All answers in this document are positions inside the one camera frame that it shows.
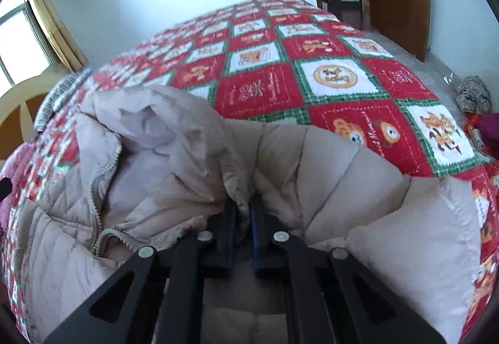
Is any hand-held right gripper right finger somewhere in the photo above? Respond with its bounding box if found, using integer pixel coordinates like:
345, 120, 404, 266
249, 199, 447, 344

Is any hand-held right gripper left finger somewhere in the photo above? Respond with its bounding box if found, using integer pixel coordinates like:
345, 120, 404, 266
43, 203, 239, 344

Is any beige puffer jacket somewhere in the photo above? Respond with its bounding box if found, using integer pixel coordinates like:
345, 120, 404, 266
16, 84, 482, 344

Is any red checked printed blanket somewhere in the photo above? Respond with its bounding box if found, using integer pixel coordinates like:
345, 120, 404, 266
0, 0, 499, 344

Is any grey striped pillow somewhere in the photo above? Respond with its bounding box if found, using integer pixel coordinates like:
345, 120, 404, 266
33, 69, 94, 132

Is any pink cloth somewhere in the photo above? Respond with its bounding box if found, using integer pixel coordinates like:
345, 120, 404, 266
0, 143, 34, 228

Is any red orange toy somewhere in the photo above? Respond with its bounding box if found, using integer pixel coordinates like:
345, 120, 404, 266
463, 115, 484, 146

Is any magenta cloth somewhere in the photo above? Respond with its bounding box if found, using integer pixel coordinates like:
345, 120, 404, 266
477, 114, 499, 152

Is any yellow wooden headboard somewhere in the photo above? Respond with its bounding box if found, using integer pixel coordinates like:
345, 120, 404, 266
0, 73, 75, 162

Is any grey cloth bundle on floor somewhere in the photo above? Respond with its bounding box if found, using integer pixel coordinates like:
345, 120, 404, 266
455, 75, 493, 115

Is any yellow curtain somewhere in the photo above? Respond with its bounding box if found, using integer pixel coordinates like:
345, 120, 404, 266
21, 0, 89, 72

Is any window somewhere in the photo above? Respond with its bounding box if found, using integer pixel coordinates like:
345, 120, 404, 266
0, 0, 55, 88

